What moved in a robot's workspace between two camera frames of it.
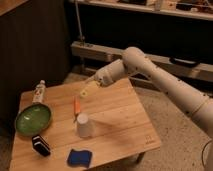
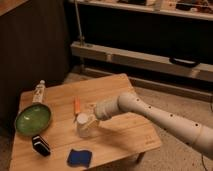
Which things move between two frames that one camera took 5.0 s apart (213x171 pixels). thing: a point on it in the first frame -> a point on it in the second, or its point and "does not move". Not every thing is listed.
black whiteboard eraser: (40, 145) does not move
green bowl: (34, 119) does not move
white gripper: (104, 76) -> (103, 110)
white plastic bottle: (38, 95) does not move
